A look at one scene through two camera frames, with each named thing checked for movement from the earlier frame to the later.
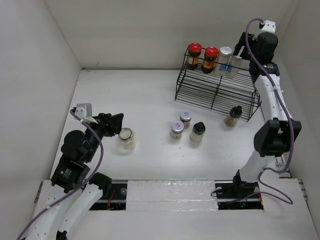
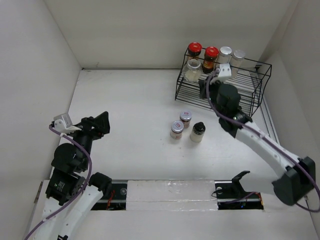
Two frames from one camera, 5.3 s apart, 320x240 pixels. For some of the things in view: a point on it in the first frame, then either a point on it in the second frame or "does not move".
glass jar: (126, 142) -> (192, 70)
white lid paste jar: (186, 116) does not move
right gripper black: (238, 46) -> (202, 83)
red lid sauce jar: (211, 53) does not move
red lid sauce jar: (194, 50) does not move
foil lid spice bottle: (234, 66) does not move
